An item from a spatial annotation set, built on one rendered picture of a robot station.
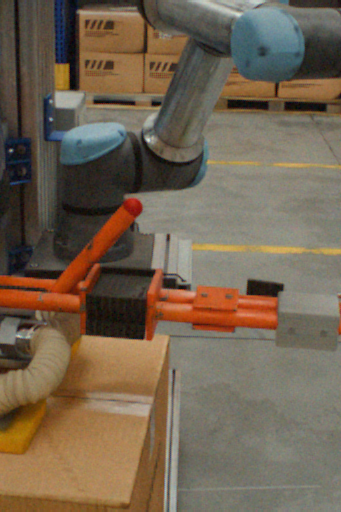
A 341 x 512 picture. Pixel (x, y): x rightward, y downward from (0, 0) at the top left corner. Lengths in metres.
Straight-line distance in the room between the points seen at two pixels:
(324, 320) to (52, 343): 0.31
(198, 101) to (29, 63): 0.40
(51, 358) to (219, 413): 2.21
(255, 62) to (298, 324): 0.29
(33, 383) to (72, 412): 0.10
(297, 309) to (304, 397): 2.34
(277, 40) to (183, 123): 0.62
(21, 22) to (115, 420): 0.91
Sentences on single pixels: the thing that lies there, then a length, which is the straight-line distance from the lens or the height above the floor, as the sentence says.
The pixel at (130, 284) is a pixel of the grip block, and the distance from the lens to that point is 1.04.
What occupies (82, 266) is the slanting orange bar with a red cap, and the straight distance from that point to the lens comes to 1.02.
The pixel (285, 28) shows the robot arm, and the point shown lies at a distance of 0.93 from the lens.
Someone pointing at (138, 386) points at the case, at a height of 1.07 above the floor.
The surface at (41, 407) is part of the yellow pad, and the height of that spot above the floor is 1.09.
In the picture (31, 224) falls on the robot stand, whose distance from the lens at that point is 1.82.
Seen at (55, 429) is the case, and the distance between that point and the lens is 1.04.
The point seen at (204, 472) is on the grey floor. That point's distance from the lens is 2.88.
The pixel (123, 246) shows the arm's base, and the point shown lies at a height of 1.06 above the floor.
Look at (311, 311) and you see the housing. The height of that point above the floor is 1.22.
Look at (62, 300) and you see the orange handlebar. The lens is 1.03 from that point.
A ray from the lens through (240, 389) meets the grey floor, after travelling 3.35.
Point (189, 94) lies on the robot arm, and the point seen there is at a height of 1.36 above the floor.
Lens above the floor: 1.62
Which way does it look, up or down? 21 degrees down
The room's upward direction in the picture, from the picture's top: 2 degrees clockwise
